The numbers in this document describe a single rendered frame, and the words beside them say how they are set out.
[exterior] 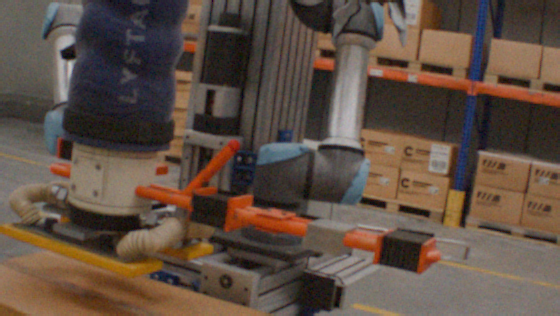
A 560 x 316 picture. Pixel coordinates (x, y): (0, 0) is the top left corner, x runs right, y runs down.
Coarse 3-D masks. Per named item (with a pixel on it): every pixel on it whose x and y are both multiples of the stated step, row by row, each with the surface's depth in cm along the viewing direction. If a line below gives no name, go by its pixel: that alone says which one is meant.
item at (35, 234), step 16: (16, 224) 144; (32, 224) 146; (48, 224) 142; (32, 240) 140; (48, 240) 138; (64, 240) 138; (80, 240) 140; (96, 240) 142; (112, 240) 137; (80, 256) 135; (96, 256) 134; (112, 256) 133; (144, 256) 137; (112, 272) 132; (128, 272) 130; (144, 272) 133
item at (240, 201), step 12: (192, 192) 136; (204, 192) 139; (216, 192) 143; (228, 192) 142; (192, 204) 136; (204, 204) 134; (216, 204) 133; (228, 204) 133; (240, 204) 136; (192, 216) 135; (204, 216) 134; (216, 216) 134; (228, 216) 133; (228, 228) 133
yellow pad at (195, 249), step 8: (120, 240) 154; (168, 248) 149; (176, 248) 148; (184, 248) 149; (192, 248) 150; (200, 248) 151; (208, 248) 154; (176, 256) 148; (184, 256) 147; (192, 256) 148; (200, 256) 151
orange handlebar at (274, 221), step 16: (64, 176) 150; (144, 192) 141; (160, 192) 140; (176, 192) 143; (256, 208) 137; (256, 224) 132; (272, 224) 130; (288, 224) 129; (304, 224) 129; (352, 240) 125; (368, 240) 124; (432, 256) 120
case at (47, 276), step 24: (0, 264) 160; (24, 264) 163; (48, 264) 166; (72, 264) 169; (0, 288) 144; (24, 288) 147; (48, 288) 150; (72, 288) 152; (96, 288) 155; (120, 288) 158; (144, 288) 161; (168, 288) 164; (0, 312) 137; (24, 312) 134; (48, 312) 136; (72, 312) 138; (96, 312) 141; (120, 312) 143; (144, 312) 146; (168, 312) 148; (192, 312) 150; (216, 312) 153; (240, 312) 155; (264, 312) 157
